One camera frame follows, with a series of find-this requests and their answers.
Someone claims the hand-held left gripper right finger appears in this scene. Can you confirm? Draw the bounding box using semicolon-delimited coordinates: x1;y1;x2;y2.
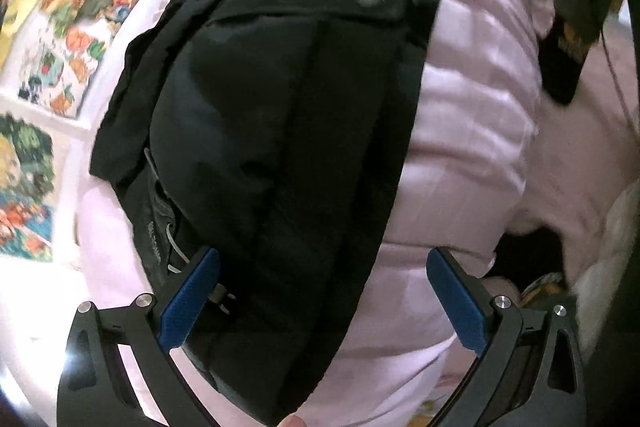
426;247;587;427

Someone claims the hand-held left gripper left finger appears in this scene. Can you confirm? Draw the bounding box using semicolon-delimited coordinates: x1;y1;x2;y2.
56;247;222;427

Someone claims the black padded jacket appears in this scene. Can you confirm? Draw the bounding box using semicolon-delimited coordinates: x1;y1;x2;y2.
89;0;456;427

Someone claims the yellow patterned cloth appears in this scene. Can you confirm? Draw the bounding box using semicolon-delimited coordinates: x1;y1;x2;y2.
517;271;568;308

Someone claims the white fluffy cloth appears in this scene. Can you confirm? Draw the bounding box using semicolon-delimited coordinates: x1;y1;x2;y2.
570;179;640;358

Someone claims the pink duvet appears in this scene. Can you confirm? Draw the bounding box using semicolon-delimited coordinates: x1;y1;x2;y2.
70;0;640;427

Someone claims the colourful cartoon play mat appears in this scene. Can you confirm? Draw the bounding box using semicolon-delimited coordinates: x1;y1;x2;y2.
0;0;206;264

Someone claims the black cable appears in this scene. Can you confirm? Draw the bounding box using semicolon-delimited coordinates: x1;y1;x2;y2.
597;27;640;134

